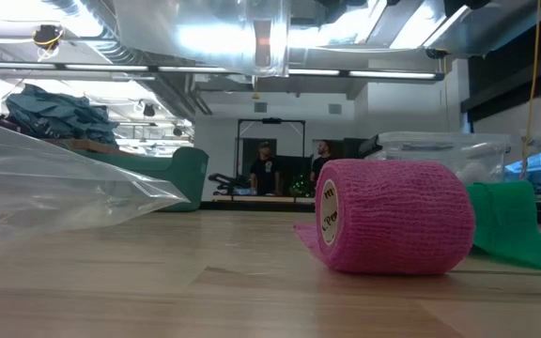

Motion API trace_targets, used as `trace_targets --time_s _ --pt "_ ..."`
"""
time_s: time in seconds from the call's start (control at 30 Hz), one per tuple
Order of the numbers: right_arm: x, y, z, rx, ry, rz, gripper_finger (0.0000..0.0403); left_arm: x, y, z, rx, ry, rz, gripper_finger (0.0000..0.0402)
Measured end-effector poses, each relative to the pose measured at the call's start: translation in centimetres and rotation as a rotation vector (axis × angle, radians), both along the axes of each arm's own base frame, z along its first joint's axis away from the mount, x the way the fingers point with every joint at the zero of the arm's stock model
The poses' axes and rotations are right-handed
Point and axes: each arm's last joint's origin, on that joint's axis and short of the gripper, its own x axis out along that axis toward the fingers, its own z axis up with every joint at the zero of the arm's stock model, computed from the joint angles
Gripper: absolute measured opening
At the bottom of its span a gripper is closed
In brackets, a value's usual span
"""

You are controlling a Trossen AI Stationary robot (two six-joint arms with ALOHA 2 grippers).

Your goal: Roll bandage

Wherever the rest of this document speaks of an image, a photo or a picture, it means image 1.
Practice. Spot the pink bandage roll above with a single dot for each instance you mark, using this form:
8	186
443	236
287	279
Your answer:
392	216

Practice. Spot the blue panel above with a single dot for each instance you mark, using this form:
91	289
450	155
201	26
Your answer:
540	169

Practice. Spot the teal plastic bin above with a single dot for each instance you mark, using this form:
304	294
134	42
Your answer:
186	173

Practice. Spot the black background rig frame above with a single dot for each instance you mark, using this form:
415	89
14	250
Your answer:
270	121

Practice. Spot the small green lit decoration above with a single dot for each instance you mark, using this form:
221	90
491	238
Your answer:
301	187

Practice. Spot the black hanging ceiling lamp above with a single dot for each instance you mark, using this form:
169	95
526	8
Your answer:
149	111

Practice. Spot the wooden table under cloth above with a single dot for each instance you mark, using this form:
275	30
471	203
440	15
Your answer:
92	146

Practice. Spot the black background robot arm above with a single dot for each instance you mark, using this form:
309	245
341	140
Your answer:
226	183

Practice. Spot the long ceiling tube light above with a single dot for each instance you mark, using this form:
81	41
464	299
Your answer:
111	67

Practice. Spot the teal cloth pile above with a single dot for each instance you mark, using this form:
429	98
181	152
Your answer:
59	115

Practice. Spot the silver ceiling air duct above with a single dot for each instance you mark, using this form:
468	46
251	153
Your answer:
172	96

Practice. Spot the clear lidded plastic container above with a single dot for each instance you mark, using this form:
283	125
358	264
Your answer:
439	145

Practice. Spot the background wooden table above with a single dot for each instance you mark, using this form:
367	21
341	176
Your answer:
275	205

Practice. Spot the black metal stand frame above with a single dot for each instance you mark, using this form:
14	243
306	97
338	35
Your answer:
510	70

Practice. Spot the person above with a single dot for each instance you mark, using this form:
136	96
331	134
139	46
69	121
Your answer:
265	171
322	162

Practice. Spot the grey wall box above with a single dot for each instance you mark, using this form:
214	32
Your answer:
260	107
335	109

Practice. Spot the green bandage strip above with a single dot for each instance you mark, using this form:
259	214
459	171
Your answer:
510	220

